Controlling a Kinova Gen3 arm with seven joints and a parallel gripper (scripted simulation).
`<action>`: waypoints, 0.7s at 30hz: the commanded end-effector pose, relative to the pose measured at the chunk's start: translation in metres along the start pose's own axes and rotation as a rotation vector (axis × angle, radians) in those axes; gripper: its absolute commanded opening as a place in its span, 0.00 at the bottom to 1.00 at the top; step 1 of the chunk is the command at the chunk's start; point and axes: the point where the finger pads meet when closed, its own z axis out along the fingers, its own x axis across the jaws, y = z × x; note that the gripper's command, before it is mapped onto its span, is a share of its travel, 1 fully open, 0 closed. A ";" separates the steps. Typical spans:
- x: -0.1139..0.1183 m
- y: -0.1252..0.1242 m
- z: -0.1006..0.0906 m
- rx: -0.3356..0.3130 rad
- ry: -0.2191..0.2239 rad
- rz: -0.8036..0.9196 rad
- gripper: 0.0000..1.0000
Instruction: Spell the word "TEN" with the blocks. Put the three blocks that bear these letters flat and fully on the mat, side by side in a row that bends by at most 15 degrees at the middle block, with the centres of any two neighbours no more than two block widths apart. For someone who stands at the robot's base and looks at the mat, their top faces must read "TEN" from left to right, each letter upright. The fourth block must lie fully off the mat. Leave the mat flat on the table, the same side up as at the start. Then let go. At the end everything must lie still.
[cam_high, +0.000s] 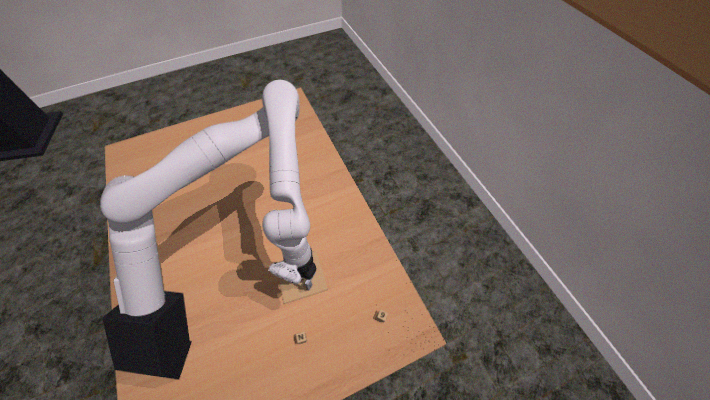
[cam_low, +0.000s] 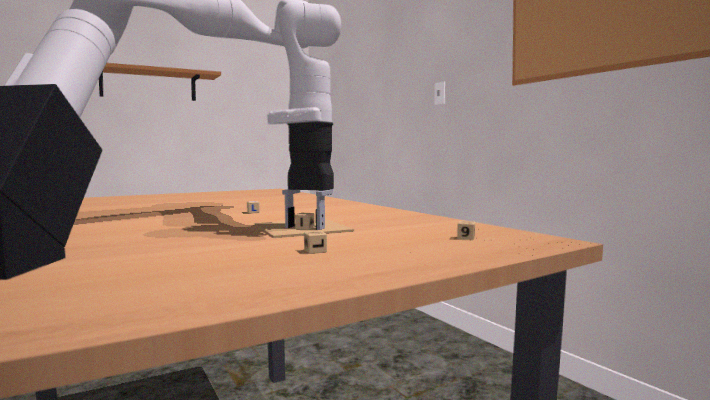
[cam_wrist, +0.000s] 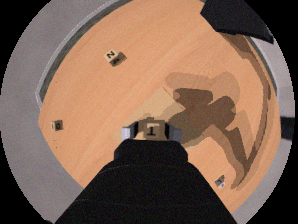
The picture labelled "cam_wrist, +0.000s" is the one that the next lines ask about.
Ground tan square mat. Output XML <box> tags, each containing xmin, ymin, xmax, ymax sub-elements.
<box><xmin>111</xmin><ymin>86</ymin><xmax>204</xmax><ymax>153</ymax></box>

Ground beige letter block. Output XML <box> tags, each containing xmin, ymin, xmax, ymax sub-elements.
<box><xmin>104</xmin><ymin>48</ymin><xmax>122</xmax><ymax>67</ymax></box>
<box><xmin>214</xmin><ymin>177</ymin><xmax>226</xmax><ymax>189</ymax></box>
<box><xmin>144</xmin><ymin>121</ymin><xmax>160</xmax><ymax>139</ymax></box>
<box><xmin>51</xmin><ymin>121</ymin><xmax>61</xmax><ymax>131</ymax></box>

